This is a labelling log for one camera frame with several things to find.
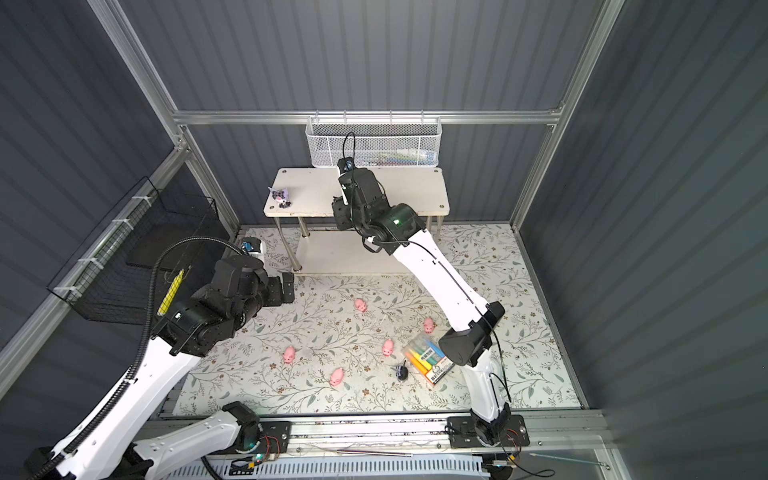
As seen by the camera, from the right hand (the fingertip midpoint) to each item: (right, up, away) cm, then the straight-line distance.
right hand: (345, 205), depth 72 cm
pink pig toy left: (-19, -41, +15) cm, 48 cm away
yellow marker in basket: (-41, -21, -1) cm, 47 cm away
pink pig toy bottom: (-4, -46, +11) cm, 48 cm away
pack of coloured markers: (+22, -43, +13) cm, 50 cm away
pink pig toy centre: (+10, -39, +15) cm, 43 cm away
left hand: (-16, -17, -3) cm, 24 cm away
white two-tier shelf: (-14, +3, +10) cm, 17 cm away
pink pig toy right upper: (+23, -34, +20) cm, 46 cm away
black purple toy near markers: (+14, -44, +8) cm, 47 cm away
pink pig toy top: (+1, -29, +24) cm, 38 cm away
